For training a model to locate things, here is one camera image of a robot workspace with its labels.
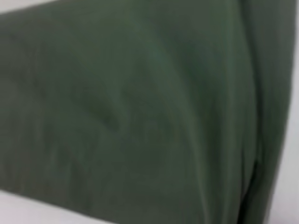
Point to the dark green shirt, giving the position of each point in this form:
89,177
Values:
149,112

